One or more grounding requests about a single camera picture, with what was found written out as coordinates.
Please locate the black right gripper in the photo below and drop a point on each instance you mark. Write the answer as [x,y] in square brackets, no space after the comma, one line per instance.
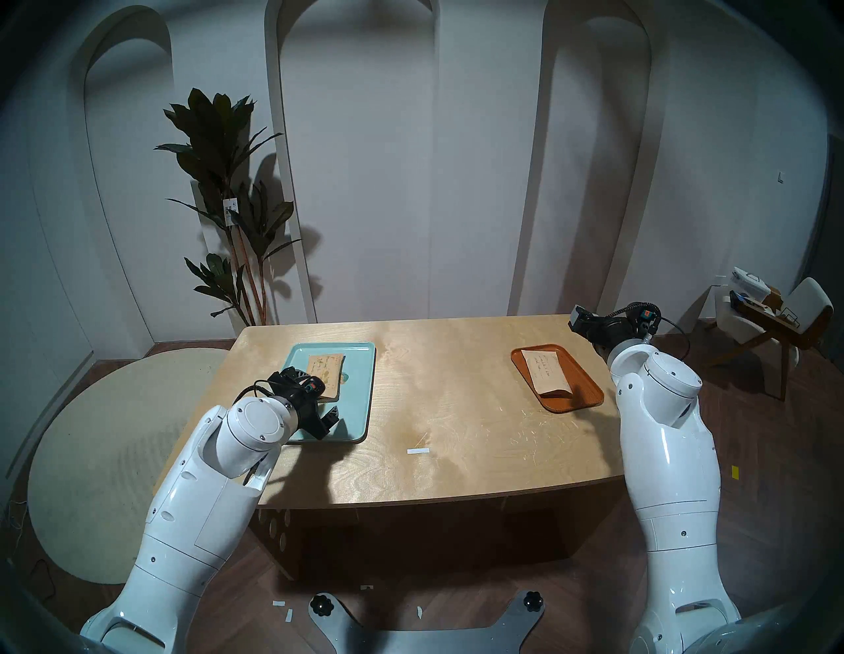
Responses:
[613,326]

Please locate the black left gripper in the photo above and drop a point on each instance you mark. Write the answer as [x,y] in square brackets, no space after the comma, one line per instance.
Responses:
[303,392]

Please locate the stained kraft paper envelope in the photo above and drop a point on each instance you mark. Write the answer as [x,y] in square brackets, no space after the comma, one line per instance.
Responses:
[328,369]

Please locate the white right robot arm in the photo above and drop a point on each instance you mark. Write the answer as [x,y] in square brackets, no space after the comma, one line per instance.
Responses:
[672,461]

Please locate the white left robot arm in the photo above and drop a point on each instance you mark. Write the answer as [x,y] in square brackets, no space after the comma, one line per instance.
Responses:
[198,514]

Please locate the teal tray with leaf print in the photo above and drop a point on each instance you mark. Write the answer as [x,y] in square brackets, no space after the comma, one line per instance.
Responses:
[356,395]

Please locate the orange-brown plastic tray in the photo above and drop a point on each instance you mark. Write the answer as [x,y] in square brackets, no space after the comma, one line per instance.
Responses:
[583,392]

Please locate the white wooden armchair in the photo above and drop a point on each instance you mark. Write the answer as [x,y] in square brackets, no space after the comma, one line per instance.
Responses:
[801,310]

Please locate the black base knob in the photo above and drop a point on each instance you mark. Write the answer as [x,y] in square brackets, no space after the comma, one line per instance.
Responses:
[321,604]
[533,600]

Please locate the white plant tag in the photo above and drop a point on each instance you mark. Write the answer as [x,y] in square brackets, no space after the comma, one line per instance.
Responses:
[231,212]

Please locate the round beige rug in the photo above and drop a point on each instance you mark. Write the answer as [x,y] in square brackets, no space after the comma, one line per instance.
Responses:
[99,461]

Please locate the tall green potted plant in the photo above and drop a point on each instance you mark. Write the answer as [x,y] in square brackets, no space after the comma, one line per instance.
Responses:
[217,145]

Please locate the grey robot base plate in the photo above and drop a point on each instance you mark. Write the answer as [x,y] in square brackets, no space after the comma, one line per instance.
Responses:
[422,639]

